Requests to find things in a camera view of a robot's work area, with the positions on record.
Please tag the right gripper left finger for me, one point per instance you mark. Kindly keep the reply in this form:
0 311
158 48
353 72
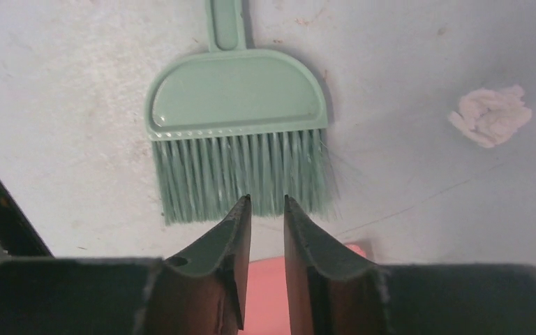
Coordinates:
202 289

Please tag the white paper scrap middle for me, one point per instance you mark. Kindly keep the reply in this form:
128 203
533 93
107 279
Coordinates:
490 118

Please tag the green hand brush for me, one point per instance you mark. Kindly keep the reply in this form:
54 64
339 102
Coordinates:
236 121

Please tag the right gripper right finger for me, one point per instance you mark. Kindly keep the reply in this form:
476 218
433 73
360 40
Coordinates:
331 289

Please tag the pink dustpan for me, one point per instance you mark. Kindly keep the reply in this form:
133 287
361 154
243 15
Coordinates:
266 311

